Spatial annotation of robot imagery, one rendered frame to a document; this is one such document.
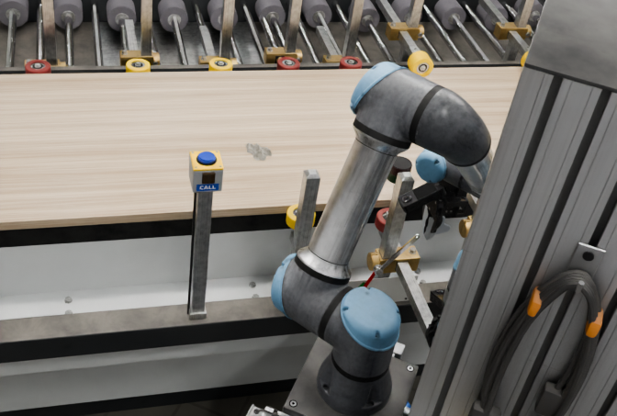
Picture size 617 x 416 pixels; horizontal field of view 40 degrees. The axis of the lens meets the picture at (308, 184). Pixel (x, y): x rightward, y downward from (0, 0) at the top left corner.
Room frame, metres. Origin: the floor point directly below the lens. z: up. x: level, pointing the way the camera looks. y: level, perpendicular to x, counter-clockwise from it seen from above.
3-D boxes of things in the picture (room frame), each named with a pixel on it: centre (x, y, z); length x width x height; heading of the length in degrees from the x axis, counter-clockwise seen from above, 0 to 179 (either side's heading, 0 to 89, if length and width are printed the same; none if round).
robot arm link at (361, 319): (1.10, -0.15, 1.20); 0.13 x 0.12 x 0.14; 59
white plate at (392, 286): (1.66, -0.22, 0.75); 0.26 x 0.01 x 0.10; 109
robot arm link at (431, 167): (1.55, -0.30, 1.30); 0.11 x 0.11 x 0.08; 59
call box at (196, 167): (1.53, 0.24, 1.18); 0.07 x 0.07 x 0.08; 19
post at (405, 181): (1.70, -0.24, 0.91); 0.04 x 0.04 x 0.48; 19
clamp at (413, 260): (1.71, -0.26, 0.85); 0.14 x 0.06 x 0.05; 109
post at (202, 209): (1.53, 0.24, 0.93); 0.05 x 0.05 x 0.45; 19
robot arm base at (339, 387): (1.10, -0.16, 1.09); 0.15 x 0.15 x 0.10
